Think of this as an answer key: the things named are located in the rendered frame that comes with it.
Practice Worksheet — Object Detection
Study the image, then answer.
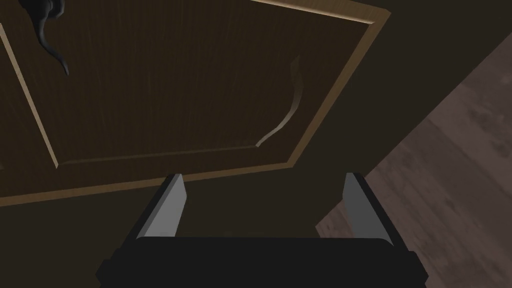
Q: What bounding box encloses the dark brown wooden door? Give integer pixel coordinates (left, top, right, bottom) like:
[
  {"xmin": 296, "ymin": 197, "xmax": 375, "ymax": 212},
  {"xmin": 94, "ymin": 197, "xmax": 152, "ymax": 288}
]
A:
[{"xmin": 0, "ymin": 0, "xmax": 375, "ymax": 191}]

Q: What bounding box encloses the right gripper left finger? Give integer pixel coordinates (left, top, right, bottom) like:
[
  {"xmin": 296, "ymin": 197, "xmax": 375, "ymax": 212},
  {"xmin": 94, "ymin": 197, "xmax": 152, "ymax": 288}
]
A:
[{"xmin": 135, "ymin": 173, "xmax": 188, "ymax": 240}]

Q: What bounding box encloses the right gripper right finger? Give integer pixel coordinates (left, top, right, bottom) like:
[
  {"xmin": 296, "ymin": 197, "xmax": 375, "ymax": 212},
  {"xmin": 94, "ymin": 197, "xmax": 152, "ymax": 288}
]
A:
[{"xmin": 342, "ymin": 172, "xmax": 395, "ymax": 246}]

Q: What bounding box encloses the dark curved door handle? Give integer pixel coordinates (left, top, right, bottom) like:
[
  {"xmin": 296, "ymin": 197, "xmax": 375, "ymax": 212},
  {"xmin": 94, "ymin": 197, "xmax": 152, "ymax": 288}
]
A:
[{"xmin": 18, "ymin": 0, "xmax": 70, "ymax": 77}]

